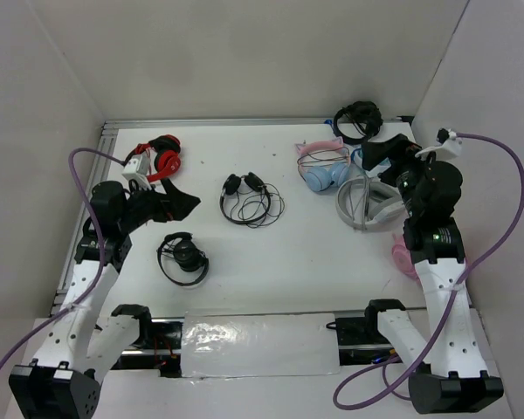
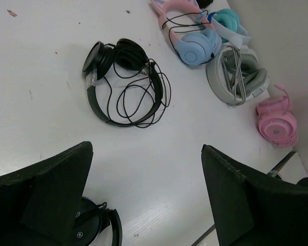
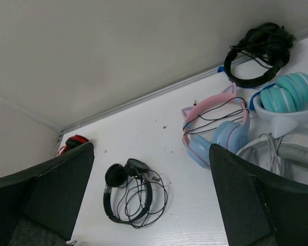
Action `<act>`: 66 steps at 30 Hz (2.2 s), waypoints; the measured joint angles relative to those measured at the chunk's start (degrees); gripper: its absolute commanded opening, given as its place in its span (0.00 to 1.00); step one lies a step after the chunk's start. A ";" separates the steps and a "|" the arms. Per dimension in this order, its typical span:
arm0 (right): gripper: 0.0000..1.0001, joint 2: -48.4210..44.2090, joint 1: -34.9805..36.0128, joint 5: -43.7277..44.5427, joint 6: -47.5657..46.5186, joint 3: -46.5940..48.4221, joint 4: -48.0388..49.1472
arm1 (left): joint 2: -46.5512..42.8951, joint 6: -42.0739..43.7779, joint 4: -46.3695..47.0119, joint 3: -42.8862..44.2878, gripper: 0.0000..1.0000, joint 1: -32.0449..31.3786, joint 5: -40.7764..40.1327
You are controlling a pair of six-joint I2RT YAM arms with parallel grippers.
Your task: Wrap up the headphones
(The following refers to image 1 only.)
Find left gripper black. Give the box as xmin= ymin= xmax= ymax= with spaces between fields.
xmin=118 ymin=177 xmax=200 ymax=233

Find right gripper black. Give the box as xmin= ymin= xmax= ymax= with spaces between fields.
xmin=362 ymin=133 xmax=443 ymax=216

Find black wired headphones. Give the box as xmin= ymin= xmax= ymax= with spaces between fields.
xmin=219 ymin=172 xmax=286 ymax=229

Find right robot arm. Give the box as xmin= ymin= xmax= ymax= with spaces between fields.
xmin=362 ymin=134 xmax=504 ymax=414

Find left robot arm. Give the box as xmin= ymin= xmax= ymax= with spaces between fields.
xmin=9 ymin=180 xmax=201 ymax=418

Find teal white headphones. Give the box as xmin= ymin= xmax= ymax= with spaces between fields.
xmin=350 ymin=148 xmax=390 ymax=178

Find black headphones at back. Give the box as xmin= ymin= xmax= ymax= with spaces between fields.
xmin=332 ymin=100 xmax=383 ymax=146

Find red black headphones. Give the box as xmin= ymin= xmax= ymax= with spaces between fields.
xmin=124 ymin=134 xmax=181 ymax=183

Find grey white headphones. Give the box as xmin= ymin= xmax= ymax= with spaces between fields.
xmin=335 ymin=175 xmax=405 ymax=231

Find pink blue cat-ear headphones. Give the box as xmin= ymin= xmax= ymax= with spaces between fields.
xmin=294 ymin=137 xmax=351 ymax=192

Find small black folded headphones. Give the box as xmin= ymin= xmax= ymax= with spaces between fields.
xmin=156 ymin=232 xmax=210 ymax=288

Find glossy white tape sheet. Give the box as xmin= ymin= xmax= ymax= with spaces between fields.
xmin=181 ymin=313 xmax=341 ymax=378

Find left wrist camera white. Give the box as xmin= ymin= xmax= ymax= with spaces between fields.
xmin=122 ymin=155 xmax=154 ymax=194

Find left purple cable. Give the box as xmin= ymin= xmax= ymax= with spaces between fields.
xmin=0 ymin=147 xmax=128 ymax=419

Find purple cable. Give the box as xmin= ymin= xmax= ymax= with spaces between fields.
xmin=0 ymin=147 xmax=128 ymax=419
xmin=334 ymin=133 xmax=524 ymax=410

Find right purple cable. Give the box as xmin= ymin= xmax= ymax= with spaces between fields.
xmin=334 ymin=133 xmax=524 ymax=410

